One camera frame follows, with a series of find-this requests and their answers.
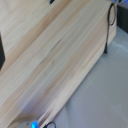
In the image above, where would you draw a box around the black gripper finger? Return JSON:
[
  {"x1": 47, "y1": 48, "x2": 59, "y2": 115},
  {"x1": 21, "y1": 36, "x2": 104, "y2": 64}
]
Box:
[{"x1": 0, "y1": 32, "x2": 6, "y2": 72}]

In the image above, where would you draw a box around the black cable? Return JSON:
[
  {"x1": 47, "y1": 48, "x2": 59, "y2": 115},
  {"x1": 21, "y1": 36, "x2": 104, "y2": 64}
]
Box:
[{"x1": 102, "y1": 1, "x2": 118, "y2": 55}]

